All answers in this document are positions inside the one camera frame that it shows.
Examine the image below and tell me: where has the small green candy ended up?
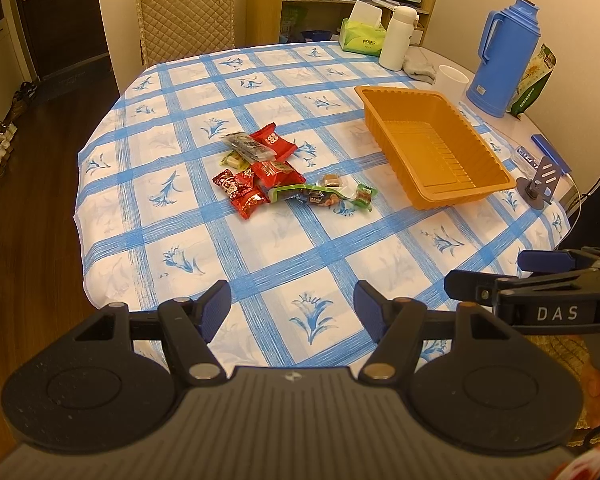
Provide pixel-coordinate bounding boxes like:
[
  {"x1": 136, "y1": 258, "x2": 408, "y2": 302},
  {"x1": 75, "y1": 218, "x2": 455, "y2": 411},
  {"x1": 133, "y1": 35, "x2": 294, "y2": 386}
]
[{"x1": 351, "y1": 183, "x2": 377, "y2": 210}]

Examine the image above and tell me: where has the small red candy pack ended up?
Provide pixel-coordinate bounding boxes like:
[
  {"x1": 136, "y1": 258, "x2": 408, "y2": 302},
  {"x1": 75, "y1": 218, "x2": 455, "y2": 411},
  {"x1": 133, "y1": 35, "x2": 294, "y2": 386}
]
[{"x1": 212, "y1": 169, "x2": 254, "y2": 200}]

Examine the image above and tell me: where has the red jujube snack pack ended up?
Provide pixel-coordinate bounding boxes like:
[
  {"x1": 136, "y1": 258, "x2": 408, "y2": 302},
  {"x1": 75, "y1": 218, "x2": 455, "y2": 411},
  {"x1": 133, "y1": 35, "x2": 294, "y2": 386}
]
[{"x1": 251, "y1": 160, "x2": 306, "y2": 188}]

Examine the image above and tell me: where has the yellow white candy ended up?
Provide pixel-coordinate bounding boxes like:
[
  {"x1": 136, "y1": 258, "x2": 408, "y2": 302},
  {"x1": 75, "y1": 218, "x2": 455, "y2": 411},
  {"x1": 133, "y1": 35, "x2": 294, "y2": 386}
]
[{"x1": 221, "y1": 151, "x2": 249, "y2": 171}]

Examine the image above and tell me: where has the clear nut mix pack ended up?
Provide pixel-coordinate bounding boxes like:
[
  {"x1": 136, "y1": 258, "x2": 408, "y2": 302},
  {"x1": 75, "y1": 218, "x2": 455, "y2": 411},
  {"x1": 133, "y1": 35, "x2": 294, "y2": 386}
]
[{"x1": 222, "y1": 132, "x2": 276, "y2": 164}]

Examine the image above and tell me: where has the red double-happiness snack pack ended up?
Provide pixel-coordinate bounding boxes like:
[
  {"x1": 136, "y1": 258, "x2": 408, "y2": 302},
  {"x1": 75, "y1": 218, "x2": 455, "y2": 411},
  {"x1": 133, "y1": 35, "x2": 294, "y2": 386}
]
[{"x1": 250, "y1": 122, "x2": 298, "y2": 162}]

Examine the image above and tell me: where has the small tissue packet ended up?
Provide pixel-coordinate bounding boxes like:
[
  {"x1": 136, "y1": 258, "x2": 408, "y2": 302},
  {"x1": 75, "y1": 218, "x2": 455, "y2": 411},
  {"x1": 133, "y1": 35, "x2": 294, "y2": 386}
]
[{"x1": 510, "y1": 145, "x2": 539, "y2": 179}]

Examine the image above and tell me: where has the blue flat box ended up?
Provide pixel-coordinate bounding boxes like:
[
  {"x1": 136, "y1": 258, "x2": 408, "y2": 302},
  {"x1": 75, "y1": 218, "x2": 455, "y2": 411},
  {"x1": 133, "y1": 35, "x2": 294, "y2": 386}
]
[{"x1": 531, "y1": 133, "x2": 571, "y2": 176}]

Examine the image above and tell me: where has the orange plastic tray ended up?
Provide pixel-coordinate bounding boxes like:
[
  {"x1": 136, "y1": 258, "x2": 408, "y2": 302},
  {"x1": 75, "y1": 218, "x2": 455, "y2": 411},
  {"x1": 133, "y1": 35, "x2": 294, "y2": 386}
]
[{"x1": 355, "y1": 86, "x2": 516, "y2": 210}]

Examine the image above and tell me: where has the clear brown candy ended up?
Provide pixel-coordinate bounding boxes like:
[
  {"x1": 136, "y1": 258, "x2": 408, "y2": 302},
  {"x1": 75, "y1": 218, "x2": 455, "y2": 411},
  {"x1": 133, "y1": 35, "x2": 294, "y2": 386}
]
[{"x1": 317, "y1": 174, "x2": 346, "y2": 190}]

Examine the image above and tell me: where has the blue checked tablecloth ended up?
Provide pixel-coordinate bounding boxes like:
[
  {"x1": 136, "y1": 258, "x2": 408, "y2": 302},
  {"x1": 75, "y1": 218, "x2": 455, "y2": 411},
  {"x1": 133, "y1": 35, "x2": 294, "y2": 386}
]
[{"x1": 74, "y1": 41, "x2": 570, "y2": 368}]

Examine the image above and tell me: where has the green snack bag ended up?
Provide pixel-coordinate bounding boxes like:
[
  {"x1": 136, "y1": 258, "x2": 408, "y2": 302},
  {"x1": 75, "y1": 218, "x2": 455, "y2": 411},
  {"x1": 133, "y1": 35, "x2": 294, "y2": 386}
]
[{"x1": 507, "y1": 44, "x2": 557, "y2": 117}]

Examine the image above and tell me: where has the white cup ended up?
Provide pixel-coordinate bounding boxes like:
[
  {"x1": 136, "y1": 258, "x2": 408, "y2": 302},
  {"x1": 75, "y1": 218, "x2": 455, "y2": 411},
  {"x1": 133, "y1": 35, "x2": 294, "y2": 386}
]
[{"x1": 432, "y1": 64, "x2": 469, "y2": 106}]

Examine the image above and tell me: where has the blue thermos jug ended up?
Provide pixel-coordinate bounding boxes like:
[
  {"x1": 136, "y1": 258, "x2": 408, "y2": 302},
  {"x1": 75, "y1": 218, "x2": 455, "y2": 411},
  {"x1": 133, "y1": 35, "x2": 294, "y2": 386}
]
[{"x1": 466, "y1": 0, "x2": 540, "y2": 117}]

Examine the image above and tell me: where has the grey cloth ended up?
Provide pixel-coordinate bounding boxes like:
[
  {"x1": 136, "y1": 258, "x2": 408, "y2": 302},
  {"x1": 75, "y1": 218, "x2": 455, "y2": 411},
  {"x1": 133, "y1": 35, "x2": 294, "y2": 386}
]
[{"x1": 402, "y1": 58, "x2": 437, "y2": 84}]

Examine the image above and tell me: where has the white thermos bottle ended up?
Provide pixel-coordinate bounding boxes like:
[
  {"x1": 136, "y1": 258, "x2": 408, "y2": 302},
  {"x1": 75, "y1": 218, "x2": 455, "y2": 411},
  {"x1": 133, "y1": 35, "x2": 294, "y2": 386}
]
[{"x1": 379, "y1": 6, "x2": 418, "y2": 70}]

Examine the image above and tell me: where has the green tissue pack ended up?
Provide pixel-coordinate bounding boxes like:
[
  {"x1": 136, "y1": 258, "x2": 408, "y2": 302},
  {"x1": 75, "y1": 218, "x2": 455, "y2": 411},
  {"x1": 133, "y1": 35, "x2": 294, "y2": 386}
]
[{"x1": 339, "y1": 1, "x2": 386, "y2": 56}]

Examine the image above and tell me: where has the beige quilted chair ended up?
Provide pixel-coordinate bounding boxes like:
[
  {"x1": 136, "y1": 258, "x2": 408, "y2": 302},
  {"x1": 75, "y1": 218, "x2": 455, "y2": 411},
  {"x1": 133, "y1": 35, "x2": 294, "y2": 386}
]
[{"x1": 135, "y1": 0, "x2": 235, "y2": 67}]

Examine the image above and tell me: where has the wooden shelf unit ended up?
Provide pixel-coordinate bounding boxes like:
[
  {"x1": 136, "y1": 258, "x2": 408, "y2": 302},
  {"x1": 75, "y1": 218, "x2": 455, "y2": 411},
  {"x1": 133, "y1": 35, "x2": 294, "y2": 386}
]
[{"x1": 244, "y1": 0, "x2": 438, "y2": 47}]

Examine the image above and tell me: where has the dark door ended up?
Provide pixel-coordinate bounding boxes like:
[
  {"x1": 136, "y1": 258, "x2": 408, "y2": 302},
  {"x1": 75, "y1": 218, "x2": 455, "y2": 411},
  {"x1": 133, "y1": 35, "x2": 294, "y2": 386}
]
[{"x1": 17, "y1": 0, "x2": 108, "y2": 79}]

